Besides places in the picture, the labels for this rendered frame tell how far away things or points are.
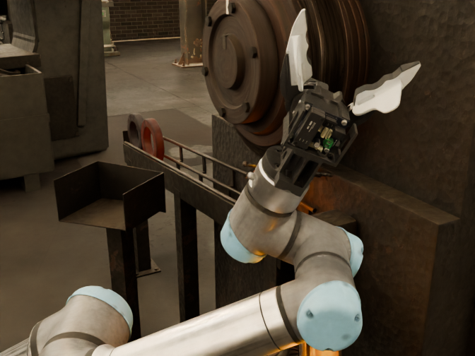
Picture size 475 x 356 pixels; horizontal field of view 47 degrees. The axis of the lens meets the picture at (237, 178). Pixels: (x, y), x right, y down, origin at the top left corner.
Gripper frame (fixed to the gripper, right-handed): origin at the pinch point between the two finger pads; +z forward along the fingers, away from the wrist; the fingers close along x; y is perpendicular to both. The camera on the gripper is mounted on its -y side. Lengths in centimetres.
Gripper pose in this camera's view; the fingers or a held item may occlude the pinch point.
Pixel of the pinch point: (363, 32)
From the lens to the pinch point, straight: 66.8
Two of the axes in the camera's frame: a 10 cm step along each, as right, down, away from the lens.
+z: 3.9, -7.3, -5.6
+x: -9.2, -3.6, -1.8
